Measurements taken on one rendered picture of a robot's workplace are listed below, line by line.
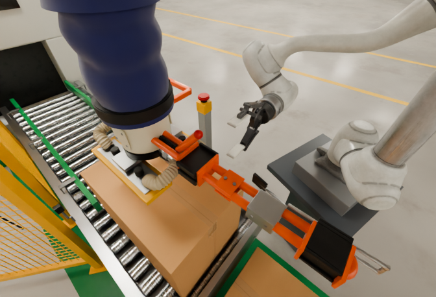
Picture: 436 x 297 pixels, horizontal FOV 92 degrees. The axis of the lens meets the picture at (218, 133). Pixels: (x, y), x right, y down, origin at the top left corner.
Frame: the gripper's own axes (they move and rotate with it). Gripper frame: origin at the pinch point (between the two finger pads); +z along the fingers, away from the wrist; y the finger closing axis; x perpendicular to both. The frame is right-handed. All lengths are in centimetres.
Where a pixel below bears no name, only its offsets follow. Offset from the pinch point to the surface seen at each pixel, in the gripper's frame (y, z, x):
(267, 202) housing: -2.1, 13.3, -19.8
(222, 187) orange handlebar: -2.2, 16.7, -9.2
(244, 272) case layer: 69, 9, -17
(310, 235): -2.8, 14.5, -30.1
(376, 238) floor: 125, -89, -79
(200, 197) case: 28.0, 10.1, 6.8
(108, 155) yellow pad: 9.1, 26.3, 34.6
